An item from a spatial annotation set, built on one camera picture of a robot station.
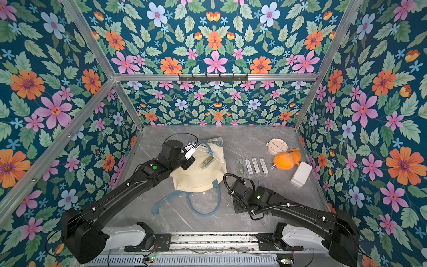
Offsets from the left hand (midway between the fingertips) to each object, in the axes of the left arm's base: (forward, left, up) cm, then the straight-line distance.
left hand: (192, 149), depth 79 cm
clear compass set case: (-1, -24, -21) cm, 32 cm away
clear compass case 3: (-1, -39, -21) cm, 44 cm away
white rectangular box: (-8, -58, -19) cm, 61 cm away
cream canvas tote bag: (+2, -6, -23) cm, 24 cm away
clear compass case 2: (0, -34, -21) cm, 40 cm away
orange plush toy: (0, -51, -16) cm, 53 cm away
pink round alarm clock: (+14, -49, -21) cm, 55 cm away
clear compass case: (+2, -29, -22) cm, 37 cm away
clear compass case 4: (+5, -4, -22) cm, 22 cm away
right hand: (-22, -20, -15) cm, 33 cm away
